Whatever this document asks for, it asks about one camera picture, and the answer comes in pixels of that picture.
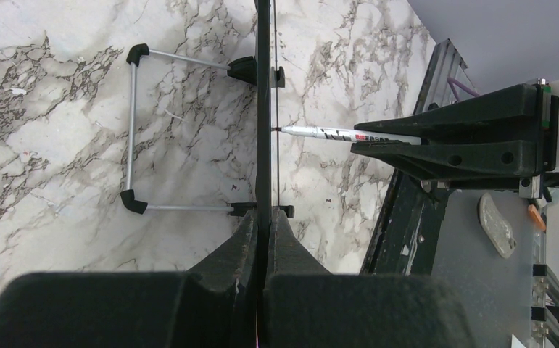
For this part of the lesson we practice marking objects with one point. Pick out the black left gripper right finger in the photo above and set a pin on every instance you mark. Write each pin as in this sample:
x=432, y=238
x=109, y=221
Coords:
x=305, y=305

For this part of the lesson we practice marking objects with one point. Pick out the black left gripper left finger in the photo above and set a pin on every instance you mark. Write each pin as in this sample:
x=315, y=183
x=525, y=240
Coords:
x=210, y=305

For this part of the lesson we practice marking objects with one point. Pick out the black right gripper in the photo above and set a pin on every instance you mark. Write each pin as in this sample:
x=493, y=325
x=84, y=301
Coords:
x=464, y=162

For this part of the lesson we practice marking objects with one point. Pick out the black whiteboard marker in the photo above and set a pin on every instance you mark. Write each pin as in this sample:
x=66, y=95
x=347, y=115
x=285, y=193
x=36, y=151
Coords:
x=339, y=134

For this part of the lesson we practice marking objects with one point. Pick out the black framed whiteboard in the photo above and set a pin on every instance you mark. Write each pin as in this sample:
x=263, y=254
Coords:
x=264, y=128

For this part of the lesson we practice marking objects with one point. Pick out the grey oval object on floor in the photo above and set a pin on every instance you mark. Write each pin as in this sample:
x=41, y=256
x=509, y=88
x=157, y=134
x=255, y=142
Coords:
x=496, y=226

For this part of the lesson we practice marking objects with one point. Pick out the green orange tool on shelf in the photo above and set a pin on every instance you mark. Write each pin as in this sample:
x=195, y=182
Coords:
x=536, y=217

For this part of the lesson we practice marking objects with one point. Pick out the black aluminium front base frame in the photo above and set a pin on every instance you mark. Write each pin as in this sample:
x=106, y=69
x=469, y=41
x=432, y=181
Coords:
x=406, y=233

